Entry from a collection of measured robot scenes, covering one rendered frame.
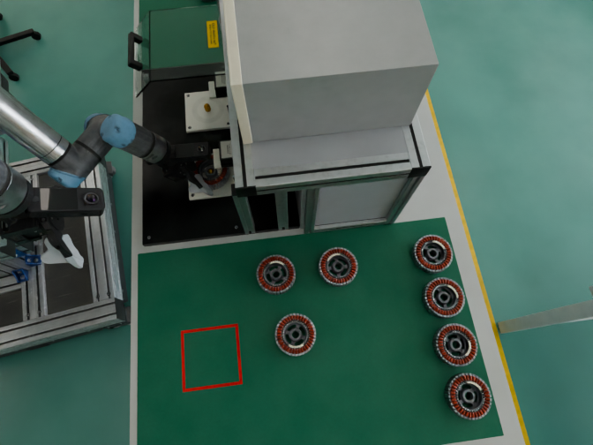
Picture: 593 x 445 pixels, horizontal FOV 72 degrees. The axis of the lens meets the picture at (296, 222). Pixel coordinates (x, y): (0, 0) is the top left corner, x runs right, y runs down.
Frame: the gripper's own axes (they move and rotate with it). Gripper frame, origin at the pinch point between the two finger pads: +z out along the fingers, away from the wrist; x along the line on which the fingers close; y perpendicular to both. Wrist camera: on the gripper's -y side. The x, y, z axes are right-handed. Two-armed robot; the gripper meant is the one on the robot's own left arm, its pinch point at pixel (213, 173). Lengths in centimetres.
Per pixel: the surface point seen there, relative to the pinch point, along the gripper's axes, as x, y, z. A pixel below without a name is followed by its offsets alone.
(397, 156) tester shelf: 18, -56, -5
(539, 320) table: 54, -75, 96
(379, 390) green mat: 68, -32, 23
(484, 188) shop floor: -16, -71, 132
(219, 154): -1.1, -7.5, -6.0
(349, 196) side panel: 20.4, -40.8, 2.9
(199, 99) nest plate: -28.8, 3.1, -0.7
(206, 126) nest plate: -17.8, 1.5, 0.2
